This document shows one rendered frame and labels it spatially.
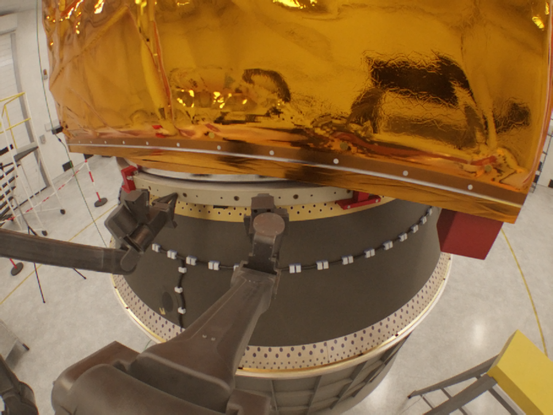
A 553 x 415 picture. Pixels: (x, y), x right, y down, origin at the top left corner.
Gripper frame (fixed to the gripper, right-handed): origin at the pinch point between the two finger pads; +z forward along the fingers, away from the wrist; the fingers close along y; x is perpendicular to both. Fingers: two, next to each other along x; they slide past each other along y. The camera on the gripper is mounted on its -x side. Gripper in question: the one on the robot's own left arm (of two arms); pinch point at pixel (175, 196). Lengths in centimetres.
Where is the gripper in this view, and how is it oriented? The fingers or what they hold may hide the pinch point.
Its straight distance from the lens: 74.0
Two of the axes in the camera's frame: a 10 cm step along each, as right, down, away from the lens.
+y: -9.5, -1.4, 2.8
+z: 3.0, -6.6, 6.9
